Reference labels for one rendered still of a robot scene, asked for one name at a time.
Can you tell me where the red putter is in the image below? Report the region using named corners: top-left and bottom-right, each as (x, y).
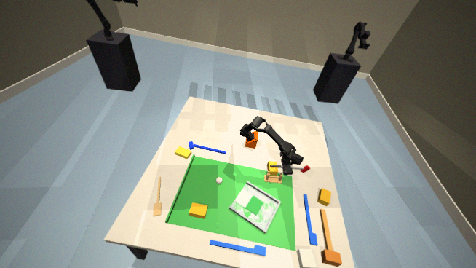
top-left (270, 165), bottom-right (311, 173)

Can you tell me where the green flat mat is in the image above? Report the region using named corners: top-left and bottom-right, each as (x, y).
top-left (168, 156), bottom-right (295, 251)

